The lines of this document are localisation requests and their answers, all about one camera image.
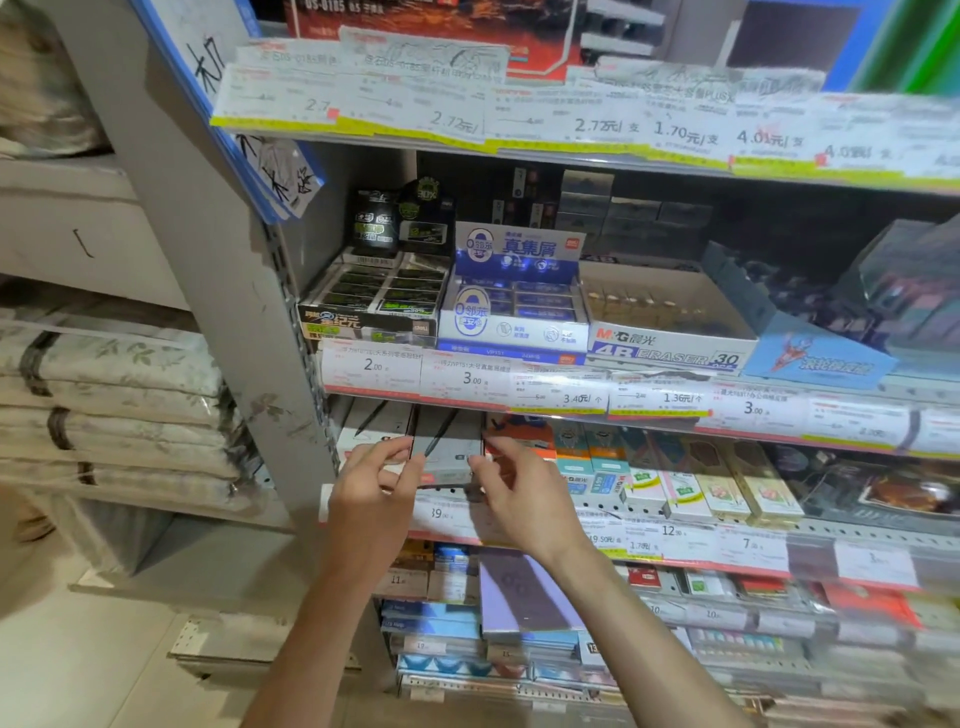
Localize person's right hand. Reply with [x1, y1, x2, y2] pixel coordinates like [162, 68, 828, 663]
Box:
[468, 435, 598, 571]

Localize purple notebook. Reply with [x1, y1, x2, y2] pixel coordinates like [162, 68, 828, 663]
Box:
[478, 549, 588, 640]

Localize stack of dark grey boxes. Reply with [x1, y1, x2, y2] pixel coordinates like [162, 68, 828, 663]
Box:
[556, 168, 715, 260]

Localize row of small shelf price labels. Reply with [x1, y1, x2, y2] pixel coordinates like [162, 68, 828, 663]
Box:
[318, 483, 960, 595]

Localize white pen box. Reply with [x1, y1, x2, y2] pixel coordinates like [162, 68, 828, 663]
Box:
[335, 397, 415, 470]

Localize white cardboard eraser display box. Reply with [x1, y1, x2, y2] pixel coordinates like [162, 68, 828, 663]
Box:
[579, 258, 760, 378]

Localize orange blue packet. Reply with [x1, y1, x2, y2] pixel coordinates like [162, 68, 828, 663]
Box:
[483, 414, 558, 460]

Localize dark glossy package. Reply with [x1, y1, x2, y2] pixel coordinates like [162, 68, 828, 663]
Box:
[772, 444, 960, 520]

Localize blue white eraser display box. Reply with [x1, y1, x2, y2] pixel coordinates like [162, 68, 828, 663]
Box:
[436, 220, 591, 355]

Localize stack of blue notebooks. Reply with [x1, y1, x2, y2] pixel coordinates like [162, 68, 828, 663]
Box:
[379, 598, 483, 676]

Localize red black product box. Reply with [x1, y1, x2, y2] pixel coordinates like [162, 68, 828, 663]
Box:
[283, 0, 588, 84]

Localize blue-edged white paper sign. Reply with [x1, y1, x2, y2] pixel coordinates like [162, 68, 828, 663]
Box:
[129, 0, 328, 226]

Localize black round-label eraser pack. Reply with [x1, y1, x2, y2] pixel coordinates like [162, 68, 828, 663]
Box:
[351, 187, 400, 258]

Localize stack of folded floral bedding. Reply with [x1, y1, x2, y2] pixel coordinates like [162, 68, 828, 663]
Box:
[0, 281, 260, 515]

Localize black green-label eraser pack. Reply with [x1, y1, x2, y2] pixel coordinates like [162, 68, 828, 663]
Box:
[396, 177, 456, 255]

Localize person's left hand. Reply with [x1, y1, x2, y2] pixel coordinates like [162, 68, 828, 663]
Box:
[326, 437, 429, 573]

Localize grey pen box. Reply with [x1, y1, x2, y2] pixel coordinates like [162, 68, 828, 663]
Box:
[409, 405, 486, 490]

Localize person's right forearm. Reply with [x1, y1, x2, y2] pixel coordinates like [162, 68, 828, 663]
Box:
[540, 535, 753, 728]

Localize light blue display box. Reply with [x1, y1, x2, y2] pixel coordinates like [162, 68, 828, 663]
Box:
[700, 240, 899, 391]

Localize red packet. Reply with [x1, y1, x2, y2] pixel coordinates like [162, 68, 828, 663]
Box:
[821, 581, 924, 631]

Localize row of correction tape packets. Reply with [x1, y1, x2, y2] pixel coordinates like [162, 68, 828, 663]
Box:
[553, 420, 806, 528]

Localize row of white yellow-edged price tags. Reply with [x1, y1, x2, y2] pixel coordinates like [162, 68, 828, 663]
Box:
[209, 26, 960, 190]

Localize black eraser display box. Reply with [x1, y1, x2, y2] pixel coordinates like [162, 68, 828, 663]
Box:
[297, 249, 452, 348]

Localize person's left forearm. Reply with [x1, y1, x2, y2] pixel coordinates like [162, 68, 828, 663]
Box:
[240, 552, 408, 728]

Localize grey metal shelf unit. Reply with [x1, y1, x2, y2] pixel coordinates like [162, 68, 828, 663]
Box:
[45, 0, 960, 728]

